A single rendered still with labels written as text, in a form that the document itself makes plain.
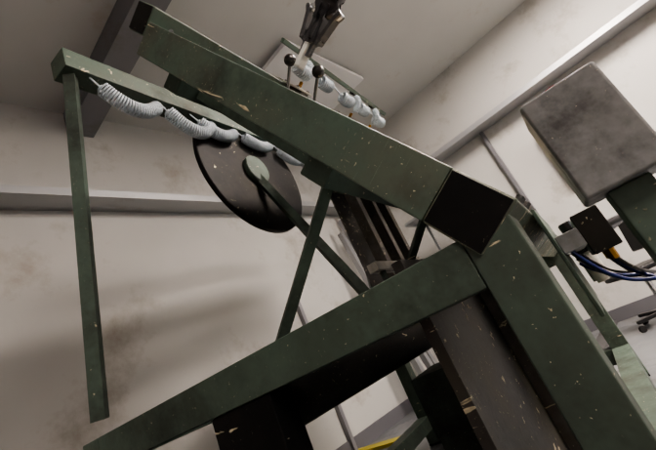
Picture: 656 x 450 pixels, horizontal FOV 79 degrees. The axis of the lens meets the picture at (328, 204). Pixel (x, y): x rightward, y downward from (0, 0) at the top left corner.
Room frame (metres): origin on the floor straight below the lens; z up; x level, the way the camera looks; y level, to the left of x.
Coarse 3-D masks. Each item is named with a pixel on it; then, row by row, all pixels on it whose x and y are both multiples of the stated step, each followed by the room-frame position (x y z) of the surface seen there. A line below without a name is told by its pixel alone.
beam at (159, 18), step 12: (144, 12) 0.90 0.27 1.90; (156, 12) 0.90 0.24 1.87; (132, 24) 0.93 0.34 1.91; (144, 24) 0.91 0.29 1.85; (156, 24) 0.93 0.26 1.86; (168, 24) 0.95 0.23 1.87; (180, 24) 0.98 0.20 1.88; (192, 36) 1.04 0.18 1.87; (204, 36) 1.07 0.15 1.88; (216, 48) 1.13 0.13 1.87; (240, 60) 1.24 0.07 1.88; (264, 72) 1.36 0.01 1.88
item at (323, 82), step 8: (296, 48) 1.40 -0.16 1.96; (320, 64) 1.57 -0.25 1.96; (296, 72) 1.44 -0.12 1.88; (328, 72) 1.64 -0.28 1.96; (320, 80) 1.61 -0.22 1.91; (328, 80) 1.60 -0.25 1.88; (336, 80) 1.72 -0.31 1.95; (320, 88) 1.61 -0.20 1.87; (328, 88) 1.62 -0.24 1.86; (336, 88) 1.72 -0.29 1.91; (344, 96) 1.79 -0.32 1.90; (360, 96) 1.95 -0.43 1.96; (344, 104) 1.79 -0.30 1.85; (352, 104) 1.83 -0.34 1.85; (368, 104) 2.09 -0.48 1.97; (360, 112) 1.96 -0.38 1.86; (368, 112) 1.99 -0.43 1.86; (384, 112) 2.24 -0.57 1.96; (384, 120) 2.17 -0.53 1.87
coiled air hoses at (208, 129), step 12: (96, 84) 1.22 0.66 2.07; (108, 96) 1.24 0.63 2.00; (120, 96) 1.26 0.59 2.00; (120, 108) 1.29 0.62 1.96; (132, 108) 1.31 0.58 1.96; (144, 108) 1.35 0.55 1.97; (156, 108) 1.42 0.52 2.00; (168, 120) 1.53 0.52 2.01; (180, 120) 1.58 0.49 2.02; (204, 120) 1.68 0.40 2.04; (192, 132) 1.59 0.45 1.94; (204, 132) 1.65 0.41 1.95; (216, 132) 1.74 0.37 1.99; (228, 132) 1.82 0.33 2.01; (252, 144) 2.02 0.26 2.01; (264, 144) 2.08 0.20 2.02; (288, 156) 2.36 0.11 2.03
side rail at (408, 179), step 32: (160, 32) 0.89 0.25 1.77; (160, 64) 0.91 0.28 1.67; (192, 64) 0.86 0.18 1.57; (224, 64) 0.82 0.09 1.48; (224, 96) 0.83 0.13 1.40; (256, 96) 0.79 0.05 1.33; (288, 96) 0.76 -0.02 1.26; (288, 128) 0.78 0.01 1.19; (320, 128) 0.74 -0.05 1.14; (352, 128) 0.72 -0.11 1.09; (320, 160) 0.76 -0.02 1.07; (352, 160) 0.73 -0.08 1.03; (384, 160) 0.71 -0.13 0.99; (416, 160) 0.68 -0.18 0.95; (384, 192) 0.72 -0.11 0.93; (416, 192) 0.70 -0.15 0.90
